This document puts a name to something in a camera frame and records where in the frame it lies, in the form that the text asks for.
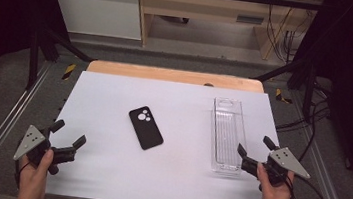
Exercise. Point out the person's left hand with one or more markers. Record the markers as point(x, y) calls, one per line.
point(34, 177)

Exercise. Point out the wooden table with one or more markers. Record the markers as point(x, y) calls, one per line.
point(150, 72)

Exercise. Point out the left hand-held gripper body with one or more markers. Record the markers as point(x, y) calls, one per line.
point(30, 141)

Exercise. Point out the grey desk label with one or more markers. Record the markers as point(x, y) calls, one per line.
point(250, 19)

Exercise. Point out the person's right hand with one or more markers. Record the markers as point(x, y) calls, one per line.
point(274, 197)

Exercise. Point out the black metal stand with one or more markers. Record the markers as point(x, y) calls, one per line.
point(33, 59)
point(309, 91)

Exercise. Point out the clear plastic box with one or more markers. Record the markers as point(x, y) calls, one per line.
point(227, 135)

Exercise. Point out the white cabinet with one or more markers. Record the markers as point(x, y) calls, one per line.
point(97, 10)

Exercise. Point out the wooden desk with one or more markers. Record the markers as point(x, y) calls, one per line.
point(202, 5)

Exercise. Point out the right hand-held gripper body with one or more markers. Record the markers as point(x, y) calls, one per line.
point(286, 159)

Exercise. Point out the white board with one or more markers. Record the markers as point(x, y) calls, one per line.
point(106, 172)

